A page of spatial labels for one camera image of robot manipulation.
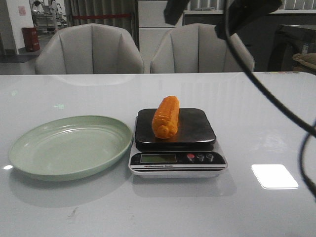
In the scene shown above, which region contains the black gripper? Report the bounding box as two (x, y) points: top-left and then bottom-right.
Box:
(163, 0), (282, 40)

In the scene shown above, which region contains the orange corn cob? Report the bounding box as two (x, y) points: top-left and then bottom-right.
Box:
(152, 96), (180, 139)

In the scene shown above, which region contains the grey counter with white top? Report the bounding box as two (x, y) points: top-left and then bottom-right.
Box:
(183, 10), (316, 72)

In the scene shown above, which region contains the dark appliance at right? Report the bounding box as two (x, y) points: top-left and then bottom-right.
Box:
(267, 25), (316, 72)

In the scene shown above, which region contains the right grey upholstered chair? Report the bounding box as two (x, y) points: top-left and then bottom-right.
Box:
(150, 23), (242, 74)

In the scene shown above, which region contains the grey upholstered chair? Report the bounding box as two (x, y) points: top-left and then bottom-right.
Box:
(35, 23), (144, 75)
(150, 23), (242, 74)

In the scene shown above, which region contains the tan cushion at right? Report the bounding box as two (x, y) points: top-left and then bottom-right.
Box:
(292, 53), (316, 75)

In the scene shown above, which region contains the white drawer cabinet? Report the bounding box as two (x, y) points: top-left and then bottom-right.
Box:
(138, 0), (182, 74)

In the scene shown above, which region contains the black electronic kitchen scale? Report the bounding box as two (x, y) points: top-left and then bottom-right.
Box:
(128, 108), (228, 178)

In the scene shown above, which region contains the left grey upholstered chair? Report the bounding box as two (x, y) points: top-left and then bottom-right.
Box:
(35, 23), (144, 75)

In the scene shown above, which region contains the red trash bin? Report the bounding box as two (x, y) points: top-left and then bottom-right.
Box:
(22, 27), (40, 52)

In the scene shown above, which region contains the light green plate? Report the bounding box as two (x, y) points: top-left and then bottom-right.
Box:
(8, 116), (133, 182)

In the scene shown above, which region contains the pink wall notice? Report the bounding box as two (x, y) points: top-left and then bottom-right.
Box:
(18, 6), (26, 16)

